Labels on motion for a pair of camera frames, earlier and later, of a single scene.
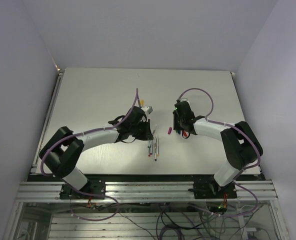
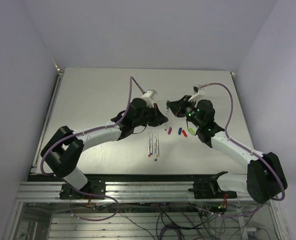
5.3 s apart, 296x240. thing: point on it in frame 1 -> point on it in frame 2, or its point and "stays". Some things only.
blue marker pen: [155, 148] stays
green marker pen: [155, 128] -> [167, 112]
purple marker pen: [151, 147] stays
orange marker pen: [158, 148] stays
